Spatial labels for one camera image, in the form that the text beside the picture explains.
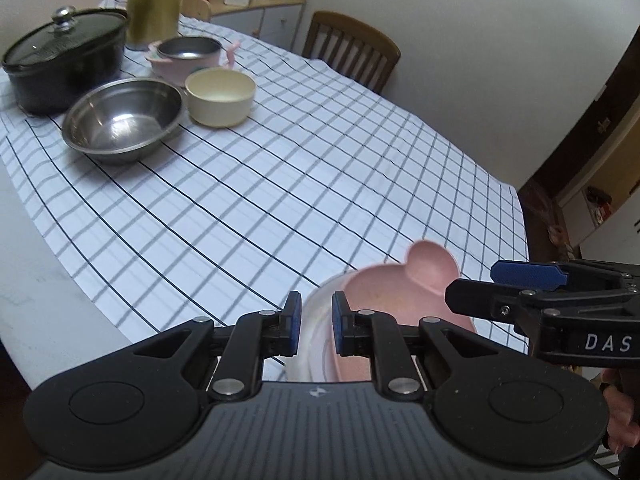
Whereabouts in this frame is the gold thermos jug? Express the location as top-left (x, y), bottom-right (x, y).
top-left (125, 0), bottom-right (181, 51)

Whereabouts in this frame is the dark wooden chair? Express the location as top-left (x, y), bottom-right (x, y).
top-left (301, 11), bottom-right (402, 95)

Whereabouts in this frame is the dark wooden door frame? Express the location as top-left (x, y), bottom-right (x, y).
top-left (517, 50), bottom-right (640, 261)

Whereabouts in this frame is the large steel bowl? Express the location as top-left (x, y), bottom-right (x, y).
top-left (62, 78), bottom-right (184, 163)

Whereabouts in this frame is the white checkered tablecloth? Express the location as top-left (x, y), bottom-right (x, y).
top-left (0, 0), bottom-right (530, 381)

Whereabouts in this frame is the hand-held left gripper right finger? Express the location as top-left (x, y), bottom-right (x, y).
top-left (331, 290), bottom-right (506, 402)

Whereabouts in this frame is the white wooden cabinet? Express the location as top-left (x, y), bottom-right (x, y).
top-left (207, 0), bottom-right (307, 41)

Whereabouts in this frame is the light wooden chair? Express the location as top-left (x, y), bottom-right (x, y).
top-left (180, 0), bottom-right (211, 22)

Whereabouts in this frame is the oval white plate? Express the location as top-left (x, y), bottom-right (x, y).
top-left (285, 272), bottom-right (361, 383)

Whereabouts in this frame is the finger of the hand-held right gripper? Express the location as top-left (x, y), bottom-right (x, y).
top-left (491, 259), bottom-right (640, 290)
top-left (445, 279), bottom-right (531, 333)

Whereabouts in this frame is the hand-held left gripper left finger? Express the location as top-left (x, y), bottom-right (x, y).
top-left (132, 290), bottom-right (303, 402)

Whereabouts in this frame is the person's right hand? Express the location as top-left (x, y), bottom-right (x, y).
top-left (602, 370), bottom-right (640, 466)

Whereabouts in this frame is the glass pot lid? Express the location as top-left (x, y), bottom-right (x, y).
top-left (2, 6), bottom-right (128, 68)

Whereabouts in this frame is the black cooking pot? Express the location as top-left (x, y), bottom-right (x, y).
top-left (1, 15), bottom-right (130, 116)

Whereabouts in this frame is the pink pot with steel insert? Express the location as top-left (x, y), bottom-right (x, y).
top-left (146, 36), bottom-right (240, 87)

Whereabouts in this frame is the cream bowl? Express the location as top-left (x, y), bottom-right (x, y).
top-left (184, 66), bottom-right (257, 127)

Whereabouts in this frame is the pink bear-shaped plate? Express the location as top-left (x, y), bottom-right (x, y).
top-left (327, 240), bottom-right (478, 383)

